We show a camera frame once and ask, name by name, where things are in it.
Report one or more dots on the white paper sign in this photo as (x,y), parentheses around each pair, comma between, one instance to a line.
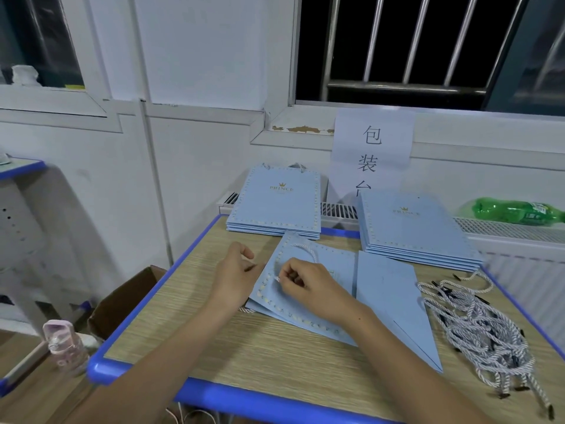
(371,150)

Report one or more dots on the teal framed sliding window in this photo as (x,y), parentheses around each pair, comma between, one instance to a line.
(538,66)

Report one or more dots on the stack of blue paper bags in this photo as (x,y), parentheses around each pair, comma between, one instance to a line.
(415,223)

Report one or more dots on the brown cardboard box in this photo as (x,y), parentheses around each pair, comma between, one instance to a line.
(124,304)

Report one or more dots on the blue-edged wooden desk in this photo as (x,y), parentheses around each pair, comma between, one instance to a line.
(176,304)

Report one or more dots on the white framed window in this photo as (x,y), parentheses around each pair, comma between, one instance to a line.
(88,48)

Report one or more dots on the person's left forearm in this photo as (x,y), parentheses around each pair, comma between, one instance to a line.
(150,375)

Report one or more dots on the grey metal desk blue edge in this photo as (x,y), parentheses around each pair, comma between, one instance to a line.
(22,243)

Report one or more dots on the person's right hand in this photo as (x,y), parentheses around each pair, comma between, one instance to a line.
(319,291)

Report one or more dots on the metal window grille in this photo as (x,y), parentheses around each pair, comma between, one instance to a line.
(406,86)

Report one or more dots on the white radiator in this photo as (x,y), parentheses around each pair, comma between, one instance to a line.
(530,287)

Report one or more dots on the green plastic bottle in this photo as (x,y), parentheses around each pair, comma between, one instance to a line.
(516,212)

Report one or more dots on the small white container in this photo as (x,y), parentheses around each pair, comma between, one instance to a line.
(26,76)

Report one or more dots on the person's left hand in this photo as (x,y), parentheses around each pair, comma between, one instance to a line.
(234,280)

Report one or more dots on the person's right forearm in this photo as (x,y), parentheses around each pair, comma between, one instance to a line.
(415,375)

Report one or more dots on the pink water bottle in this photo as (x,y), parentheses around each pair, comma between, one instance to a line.
(66,349)

